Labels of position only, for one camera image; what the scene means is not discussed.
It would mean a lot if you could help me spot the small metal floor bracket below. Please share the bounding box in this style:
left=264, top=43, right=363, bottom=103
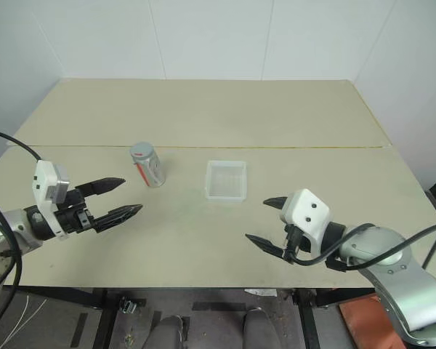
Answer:
left=118, top=296, right=147, bottom=314

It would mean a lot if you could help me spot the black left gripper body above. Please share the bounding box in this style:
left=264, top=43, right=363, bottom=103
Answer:
left=53, top=188, right=96, bottom=236

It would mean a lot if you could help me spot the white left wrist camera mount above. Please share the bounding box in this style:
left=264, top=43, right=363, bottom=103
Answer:
left=31, top=159, right=71, bottom=242

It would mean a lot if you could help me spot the black metal table frame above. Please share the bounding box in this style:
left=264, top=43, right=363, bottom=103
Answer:
left=5, top=285, right=378, bottom=349

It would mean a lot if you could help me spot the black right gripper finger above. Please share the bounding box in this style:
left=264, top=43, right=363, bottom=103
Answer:
left=244, top=233, right=288, bottom=260
left=262, top=196, right=289, bottom=214

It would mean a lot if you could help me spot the silver can with red stripe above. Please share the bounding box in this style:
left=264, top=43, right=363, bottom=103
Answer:
left=129, top=142, right=166, bottom=189

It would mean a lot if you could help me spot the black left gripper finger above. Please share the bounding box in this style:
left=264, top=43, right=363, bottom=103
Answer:
left=74, top=177, right=127, bottom=198
left=92, top=204, right=144, bottom=234

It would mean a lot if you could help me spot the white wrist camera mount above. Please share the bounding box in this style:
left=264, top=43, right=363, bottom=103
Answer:
left=31, top=159, right=71, bottom=242
left=278, top=188, right=331, bottom=256

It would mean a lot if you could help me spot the white paper scrap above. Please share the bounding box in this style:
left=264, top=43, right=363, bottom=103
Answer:
left=243, top=288, right=280, bottom=297

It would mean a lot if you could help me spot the thin white floor wire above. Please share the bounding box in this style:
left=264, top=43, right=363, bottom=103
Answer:
left=10, top=293, right=31, bottom=349

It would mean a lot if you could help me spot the clear square plastic container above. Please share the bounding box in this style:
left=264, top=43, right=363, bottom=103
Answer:
left=204, top=160, right=249, bottom=203

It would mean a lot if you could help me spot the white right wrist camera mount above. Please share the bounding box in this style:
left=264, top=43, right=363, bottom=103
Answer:
left=278, top=188, right=331, bottom=256

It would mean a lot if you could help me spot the orange floor mat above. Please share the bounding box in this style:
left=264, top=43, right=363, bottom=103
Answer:
left=339, top=289, right=411, bottom=349

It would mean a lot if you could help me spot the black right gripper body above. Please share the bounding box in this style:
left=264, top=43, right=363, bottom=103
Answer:
left=283, top=222, right=312, bottom=265

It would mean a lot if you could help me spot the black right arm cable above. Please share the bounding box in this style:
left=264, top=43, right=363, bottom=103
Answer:
left=286, top=223, right=436, bottom=272

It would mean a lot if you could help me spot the light blue plastic container lid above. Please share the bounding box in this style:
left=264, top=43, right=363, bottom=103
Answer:
left=129, top=141, right=156, bottom=161

